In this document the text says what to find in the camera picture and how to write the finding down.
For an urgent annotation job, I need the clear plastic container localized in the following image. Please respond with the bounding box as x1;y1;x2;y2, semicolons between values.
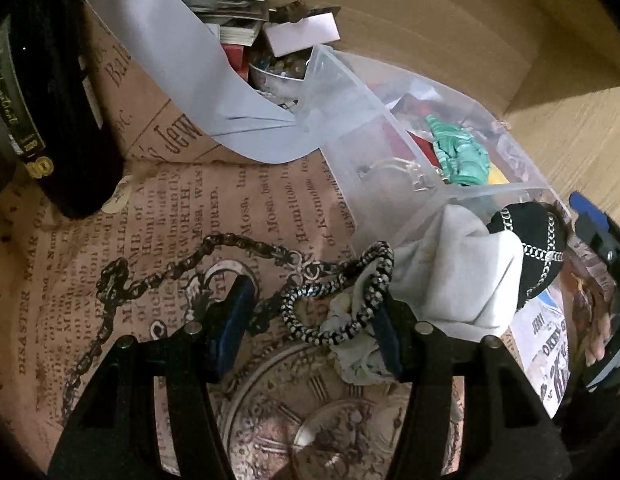
294;44;573;256

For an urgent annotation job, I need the pale blue paper sheet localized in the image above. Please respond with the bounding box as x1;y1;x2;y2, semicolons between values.
82;0;323;165

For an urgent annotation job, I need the newspaper print table cloth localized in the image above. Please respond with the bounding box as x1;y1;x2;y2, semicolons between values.
0;0;570;480

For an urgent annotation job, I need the black chain print cloth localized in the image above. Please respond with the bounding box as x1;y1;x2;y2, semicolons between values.
487;202;568;313

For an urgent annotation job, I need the black bottle with gold label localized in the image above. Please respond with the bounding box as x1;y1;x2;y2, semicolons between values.
0;0;126;221

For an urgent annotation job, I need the brown patterned cloth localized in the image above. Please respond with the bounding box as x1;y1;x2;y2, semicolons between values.
564;240;615;368

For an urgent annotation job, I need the black white braided cord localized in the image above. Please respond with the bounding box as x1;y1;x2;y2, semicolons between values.
280;240;395;347

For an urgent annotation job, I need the white newspaper print paper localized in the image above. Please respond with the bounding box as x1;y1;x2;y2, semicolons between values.
510;287;573;403

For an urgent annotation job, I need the small white box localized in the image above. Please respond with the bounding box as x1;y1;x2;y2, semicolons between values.
264;12;341;58

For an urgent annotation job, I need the cardboard box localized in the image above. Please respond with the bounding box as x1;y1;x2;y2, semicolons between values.
220;0;620;116

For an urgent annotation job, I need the metal bowl of stones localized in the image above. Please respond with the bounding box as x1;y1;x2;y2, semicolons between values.
247;55;313;106

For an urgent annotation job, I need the small white floral cloth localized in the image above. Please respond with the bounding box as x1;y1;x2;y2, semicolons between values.
326;272;397;386

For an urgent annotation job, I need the green toy figure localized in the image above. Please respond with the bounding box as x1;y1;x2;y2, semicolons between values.
424;114;492;188

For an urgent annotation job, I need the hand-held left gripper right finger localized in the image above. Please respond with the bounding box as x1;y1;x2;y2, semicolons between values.
374;291;574;480

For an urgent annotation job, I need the red cloth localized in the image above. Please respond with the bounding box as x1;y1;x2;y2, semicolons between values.
407;131;441;166

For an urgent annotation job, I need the stack of printed cards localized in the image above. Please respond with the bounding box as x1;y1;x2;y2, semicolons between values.
172;0;277;47

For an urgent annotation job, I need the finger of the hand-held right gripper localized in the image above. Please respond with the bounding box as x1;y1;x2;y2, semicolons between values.
568;191;620;281
582;332;620;392

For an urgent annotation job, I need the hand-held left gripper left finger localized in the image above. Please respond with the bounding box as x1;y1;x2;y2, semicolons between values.
47;276;258;480

